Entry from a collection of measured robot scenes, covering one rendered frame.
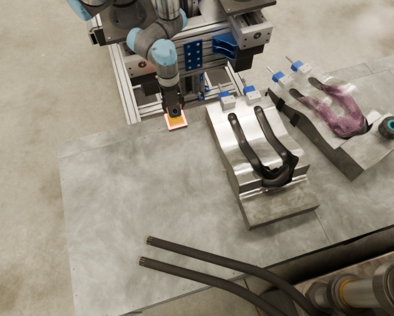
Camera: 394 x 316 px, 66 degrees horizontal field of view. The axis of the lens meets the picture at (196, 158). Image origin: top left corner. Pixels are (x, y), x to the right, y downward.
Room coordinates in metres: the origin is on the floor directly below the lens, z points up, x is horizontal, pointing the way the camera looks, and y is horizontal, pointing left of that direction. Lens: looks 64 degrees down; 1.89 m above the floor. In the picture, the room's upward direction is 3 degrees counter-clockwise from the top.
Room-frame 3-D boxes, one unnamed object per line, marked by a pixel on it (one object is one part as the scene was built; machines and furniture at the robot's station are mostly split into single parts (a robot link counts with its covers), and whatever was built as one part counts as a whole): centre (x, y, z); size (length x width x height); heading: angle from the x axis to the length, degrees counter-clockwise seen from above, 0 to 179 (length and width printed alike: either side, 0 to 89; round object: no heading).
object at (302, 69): (0.94, -0.46, 0.86); 0.13 x 0.05 x 0.05; 31
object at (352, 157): (0.69, -0.56, 0.86); 0.50 x 0.26 x 0.11; 31
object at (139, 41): (0.82, 0.15, 1.14); 0.11 x 0.11 x 0.08; 46
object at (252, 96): (0.79, -0.23, 0.89); 0.13 x 0.05 x 0.05; 14
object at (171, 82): (0.73, 0.09, 1.07); 0.08 x 0.08 x 0.05
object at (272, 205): (0.52, -0.23, 0.87); 0.50 x 0.26 x 0.14; 14
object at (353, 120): (0.69, -0.55, 0.90); 0.26 x 0.18 x 0.08; 31
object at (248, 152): (0.53, -0.24, 0.92); 0.35 x 0.16 x 0.09; 14
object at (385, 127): (0.56, -0.71, 0.93); 0.08 x 0.08 x 0.04
